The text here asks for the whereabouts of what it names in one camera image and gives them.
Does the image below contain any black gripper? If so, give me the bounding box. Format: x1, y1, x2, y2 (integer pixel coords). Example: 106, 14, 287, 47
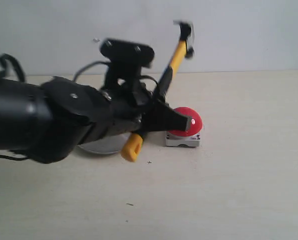
88, 75, 192, 140

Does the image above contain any yellow black claw hammer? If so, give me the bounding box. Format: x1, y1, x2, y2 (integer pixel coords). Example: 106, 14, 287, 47
120, 20, 195, 162

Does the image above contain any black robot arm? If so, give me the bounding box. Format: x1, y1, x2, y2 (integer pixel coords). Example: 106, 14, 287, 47
0, 76, 191, 164

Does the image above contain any red dome push button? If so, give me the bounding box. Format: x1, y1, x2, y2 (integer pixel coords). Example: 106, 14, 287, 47
165, 106, 204, 148

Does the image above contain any round steel plate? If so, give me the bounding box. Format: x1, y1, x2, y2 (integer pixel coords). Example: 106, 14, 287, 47
78, 132, 130, 155

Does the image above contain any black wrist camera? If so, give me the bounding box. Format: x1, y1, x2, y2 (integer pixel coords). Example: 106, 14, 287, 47
99, 38, 155, 68

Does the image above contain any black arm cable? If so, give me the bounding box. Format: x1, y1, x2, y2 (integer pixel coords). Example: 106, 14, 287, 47
0, 53, 160, 161

